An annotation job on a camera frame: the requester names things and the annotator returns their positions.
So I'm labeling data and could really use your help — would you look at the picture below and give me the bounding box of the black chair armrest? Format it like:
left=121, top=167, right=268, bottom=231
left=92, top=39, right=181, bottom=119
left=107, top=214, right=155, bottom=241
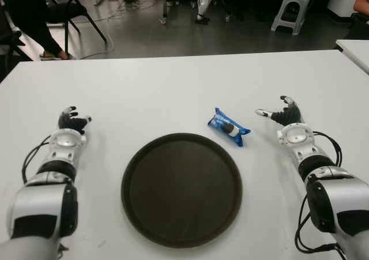
left=0, top=31, right=27, bottom=70

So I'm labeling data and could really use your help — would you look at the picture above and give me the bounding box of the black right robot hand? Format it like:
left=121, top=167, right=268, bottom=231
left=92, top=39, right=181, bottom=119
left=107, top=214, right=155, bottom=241
left=255, top=95, right=305, bottom=127

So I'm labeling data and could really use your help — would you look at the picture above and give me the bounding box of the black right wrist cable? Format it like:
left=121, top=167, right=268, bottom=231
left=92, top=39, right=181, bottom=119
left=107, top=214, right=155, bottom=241
left=312, top=130, right=344, bottom=168

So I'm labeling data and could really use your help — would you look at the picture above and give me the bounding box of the black right elbow cable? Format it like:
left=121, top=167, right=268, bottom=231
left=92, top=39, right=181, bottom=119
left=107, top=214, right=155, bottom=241
left=293, top=196, right=344, bottom=254

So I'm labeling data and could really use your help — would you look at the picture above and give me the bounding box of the blue Oreo packet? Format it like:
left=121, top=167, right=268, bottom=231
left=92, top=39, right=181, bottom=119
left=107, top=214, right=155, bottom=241
left=207, top=107, right=251, bottom=148

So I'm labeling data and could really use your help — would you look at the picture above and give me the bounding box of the person in black trousers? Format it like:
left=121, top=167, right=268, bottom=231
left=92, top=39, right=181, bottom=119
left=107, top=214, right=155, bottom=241
left=5, top=0, right=71, bottom=61

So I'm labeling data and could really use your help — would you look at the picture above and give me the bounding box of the white humanoid robot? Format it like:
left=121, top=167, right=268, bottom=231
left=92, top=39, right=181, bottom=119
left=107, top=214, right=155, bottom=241
left=195, top=0, right=217, bottom=25

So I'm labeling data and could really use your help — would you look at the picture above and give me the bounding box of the round dark brown tray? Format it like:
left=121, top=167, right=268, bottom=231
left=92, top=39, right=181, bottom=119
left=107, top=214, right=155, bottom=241
left=121, top=132, right=242, bottom=247

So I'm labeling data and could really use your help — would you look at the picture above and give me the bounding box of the black elbow cable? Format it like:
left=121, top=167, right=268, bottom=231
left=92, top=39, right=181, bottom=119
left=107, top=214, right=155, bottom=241
left=293, top=196, right=344, bottom=254
left=57, top=241, right=70, bottom=260

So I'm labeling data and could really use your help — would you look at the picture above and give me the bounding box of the white side table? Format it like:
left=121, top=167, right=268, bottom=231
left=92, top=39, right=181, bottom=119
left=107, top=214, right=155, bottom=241
left=336, top=39, right=369, bottom=76

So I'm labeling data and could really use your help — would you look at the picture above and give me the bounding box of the white floor cable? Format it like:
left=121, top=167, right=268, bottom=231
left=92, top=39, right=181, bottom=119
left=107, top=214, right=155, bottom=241
left=69, top=0, right=127, bottom=61

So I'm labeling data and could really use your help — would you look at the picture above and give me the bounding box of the black office chair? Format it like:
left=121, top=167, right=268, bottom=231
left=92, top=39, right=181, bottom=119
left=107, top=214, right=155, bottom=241
left=344, top=12, right=369, bottom=40

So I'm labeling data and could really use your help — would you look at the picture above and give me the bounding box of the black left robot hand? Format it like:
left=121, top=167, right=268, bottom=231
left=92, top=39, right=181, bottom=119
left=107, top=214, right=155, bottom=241
left=57, top=106, right=93, bottom=135

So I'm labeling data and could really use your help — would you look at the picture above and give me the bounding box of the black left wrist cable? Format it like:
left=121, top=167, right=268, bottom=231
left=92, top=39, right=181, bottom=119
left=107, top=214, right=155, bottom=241
left=22, top=134, right=54, bottom=186

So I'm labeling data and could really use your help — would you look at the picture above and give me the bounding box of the black left elbow cable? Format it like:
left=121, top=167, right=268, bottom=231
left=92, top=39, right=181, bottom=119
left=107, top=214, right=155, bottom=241
left=57, top=241, right=70, bottom=260

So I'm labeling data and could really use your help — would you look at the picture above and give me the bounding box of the grey plastic stool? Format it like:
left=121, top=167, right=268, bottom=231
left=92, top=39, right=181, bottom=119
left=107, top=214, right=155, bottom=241
left=270, top=0, right=312, bottom=36

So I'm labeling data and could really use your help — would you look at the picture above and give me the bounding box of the black folding chair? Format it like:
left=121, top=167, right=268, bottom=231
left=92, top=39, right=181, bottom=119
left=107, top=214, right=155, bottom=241
left=43, top=0, right=108, bottom=59

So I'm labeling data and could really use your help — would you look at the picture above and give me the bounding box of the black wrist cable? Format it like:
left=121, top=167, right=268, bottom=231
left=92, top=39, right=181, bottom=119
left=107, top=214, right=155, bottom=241
left=312, top=130, right=344, bottom=168
left=22, top=134, right=54, bottom=186

